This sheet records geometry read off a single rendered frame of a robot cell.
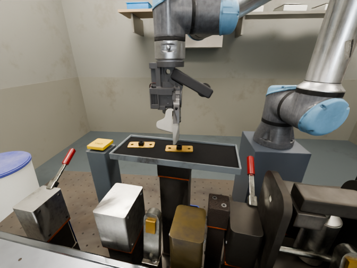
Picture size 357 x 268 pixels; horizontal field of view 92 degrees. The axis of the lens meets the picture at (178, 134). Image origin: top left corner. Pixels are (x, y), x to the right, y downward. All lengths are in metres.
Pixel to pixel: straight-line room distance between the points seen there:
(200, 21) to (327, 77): 0.37
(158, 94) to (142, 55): 2.90
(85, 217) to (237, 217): 0.78
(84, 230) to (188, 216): 0.64
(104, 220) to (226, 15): 0.53
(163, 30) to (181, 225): 0.43
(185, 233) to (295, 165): 0.52
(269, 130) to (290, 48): 2.86
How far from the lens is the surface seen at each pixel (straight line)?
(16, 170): 2.00
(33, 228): 0.67
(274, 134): 0.75
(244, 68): 3.32
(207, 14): 0.46
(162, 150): 0.53
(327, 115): 0.62
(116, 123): 3.77
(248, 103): 3.43
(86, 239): 0.96
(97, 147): 0.61
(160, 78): 0.46
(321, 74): 0.62
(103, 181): 0.67
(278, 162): 0.76
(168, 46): 0.43
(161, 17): 0.45
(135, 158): 0.51
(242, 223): 0.46
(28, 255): 0.60
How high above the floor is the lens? 1.42
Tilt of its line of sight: 24 degrees down
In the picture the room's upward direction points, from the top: straight up
